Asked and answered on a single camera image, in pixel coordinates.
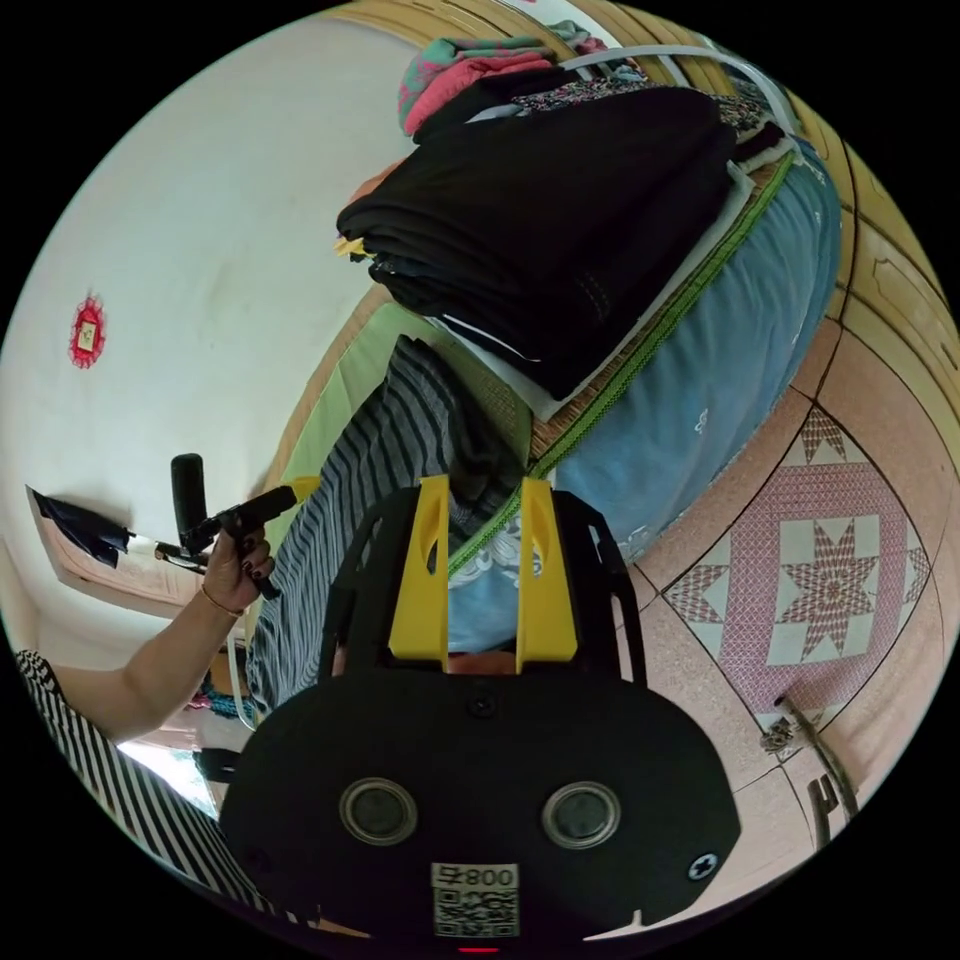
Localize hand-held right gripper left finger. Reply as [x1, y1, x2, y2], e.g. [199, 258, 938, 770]
[387, 473, 451, 673]

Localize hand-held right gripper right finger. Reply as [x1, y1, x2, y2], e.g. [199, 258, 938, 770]
[515, 476, 580, 673]

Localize black and green striped pants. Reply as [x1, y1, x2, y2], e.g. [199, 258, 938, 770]
[245, 333, 528, 718]

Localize person's left forearm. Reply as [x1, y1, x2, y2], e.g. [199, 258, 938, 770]
[49, 586, 244, 744]

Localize person's left hand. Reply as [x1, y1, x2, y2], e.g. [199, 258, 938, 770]
[202, 521, 277, 618]

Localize bed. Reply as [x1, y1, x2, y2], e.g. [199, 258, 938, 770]
[258, 138, 846, 676]

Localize person's body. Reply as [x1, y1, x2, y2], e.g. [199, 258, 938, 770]
[13, 649, 324, 928]

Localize pile of clothes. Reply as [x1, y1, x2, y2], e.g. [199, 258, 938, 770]
[332, 32, 798, 403]

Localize red wall ornament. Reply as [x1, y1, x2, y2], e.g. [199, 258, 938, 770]
[68, 295, 108, 370]

